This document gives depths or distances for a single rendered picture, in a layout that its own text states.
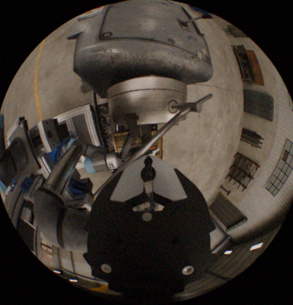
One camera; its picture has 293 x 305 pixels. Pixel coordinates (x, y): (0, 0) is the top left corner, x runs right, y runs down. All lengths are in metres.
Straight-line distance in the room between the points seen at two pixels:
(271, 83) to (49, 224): 7.06
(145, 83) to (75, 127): 1.22
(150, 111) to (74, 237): 0.33
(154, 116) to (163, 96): 0.06
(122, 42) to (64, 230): 0.40
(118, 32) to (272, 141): 6.98
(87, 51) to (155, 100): 0.21
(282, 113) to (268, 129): 1.54
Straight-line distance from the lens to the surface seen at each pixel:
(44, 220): 0.25
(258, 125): 6.81
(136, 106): 0.24
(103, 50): 0.25
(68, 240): 0.24
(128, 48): 0.25
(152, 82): 0.24
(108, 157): 0.39
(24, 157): 0.51
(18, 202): 0.67
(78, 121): 1.34
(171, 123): 0.16
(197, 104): 0.20
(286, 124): 6.92
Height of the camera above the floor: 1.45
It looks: 57 degrees down
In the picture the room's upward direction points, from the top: 141 degrees clockwise
